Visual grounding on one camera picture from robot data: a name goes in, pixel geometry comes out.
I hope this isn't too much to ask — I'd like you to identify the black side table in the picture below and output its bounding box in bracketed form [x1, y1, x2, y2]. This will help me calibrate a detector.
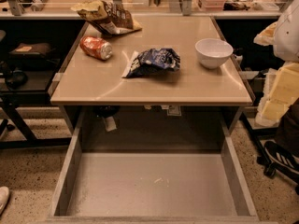
[0, 28, 74, 150]

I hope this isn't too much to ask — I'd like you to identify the crushed red soda can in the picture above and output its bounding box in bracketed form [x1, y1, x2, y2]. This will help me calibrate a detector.
[79, 36, 112, 61]

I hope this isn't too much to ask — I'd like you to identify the black and white sneaker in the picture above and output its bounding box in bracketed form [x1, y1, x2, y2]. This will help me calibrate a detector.
[264, 141, 299, 184]

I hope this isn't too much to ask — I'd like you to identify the white bowl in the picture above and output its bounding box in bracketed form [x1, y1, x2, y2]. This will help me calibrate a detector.
[194, 38, 233, 69]

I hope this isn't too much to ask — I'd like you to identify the white shoe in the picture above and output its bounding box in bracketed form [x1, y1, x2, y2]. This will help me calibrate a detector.
[0, 186, 10, 215]

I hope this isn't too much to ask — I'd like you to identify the blue chip bag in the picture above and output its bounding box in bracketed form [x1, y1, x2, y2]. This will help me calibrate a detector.
[122, 48, 180, 78]

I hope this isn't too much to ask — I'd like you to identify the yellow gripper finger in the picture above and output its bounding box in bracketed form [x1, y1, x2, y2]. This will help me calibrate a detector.
[253, 21, 277, 46]
[255, 63, 299, 127]

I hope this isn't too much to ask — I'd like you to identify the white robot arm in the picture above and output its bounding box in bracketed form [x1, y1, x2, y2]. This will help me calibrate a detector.
[253, 0, 299, 126]

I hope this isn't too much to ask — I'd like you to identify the brown chip bag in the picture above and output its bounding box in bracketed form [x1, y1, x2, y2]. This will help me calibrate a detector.
[71, 0, 142, 35]

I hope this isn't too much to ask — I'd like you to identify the open grey drawer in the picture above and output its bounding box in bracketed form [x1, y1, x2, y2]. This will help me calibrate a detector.
[47, 107, 258, 224]

